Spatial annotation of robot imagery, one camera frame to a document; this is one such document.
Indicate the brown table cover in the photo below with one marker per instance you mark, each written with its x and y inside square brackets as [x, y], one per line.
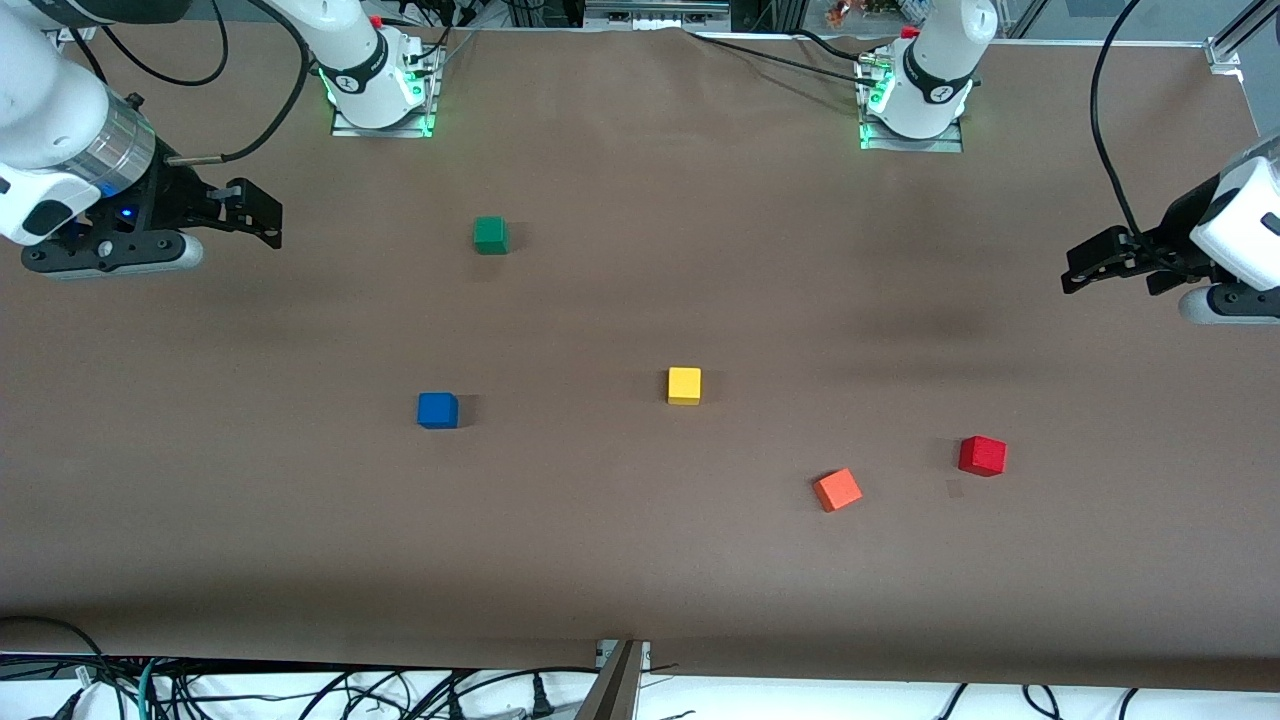
[600, 560]

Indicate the green block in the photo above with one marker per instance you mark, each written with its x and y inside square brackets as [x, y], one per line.
[490, 235]

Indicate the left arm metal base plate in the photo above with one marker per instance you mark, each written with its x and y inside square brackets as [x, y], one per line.
[910, 146]

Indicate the red block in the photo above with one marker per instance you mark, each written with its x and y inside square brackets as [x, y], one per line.
[982, 456]

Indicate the brown support beam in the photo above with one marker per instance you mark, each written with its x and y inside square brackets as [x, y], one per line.
[610, 695]

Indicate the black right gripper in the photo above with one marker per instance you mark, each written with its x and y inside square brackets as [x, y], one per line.
[172, 199]

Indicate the black power plug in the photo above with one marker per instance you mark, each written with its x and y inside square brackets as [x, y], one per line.
[541, 698]

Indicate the silver metal bracket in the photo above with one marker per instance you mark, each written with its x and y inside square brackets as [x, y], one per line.
[642, 655]

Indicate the blue block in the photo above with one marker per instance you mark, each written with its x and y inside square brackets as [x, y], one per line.
[437, 411]

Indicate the yellow block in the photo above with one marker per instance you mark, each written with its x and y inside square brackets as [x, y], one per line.
[684, 386]

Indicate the orange block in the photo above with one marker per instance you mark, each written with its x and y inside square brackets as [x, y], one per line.
[837, 490]

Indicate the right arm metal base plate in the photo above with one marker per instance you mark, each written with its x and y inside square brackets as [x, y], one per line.
[385, 131]

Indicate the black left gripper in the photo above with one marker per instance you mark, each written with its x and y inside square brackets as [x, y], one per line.
[1178, 238]

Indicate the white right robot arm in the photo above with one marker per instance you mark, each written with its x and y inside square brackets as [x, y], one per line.
[40, 110]

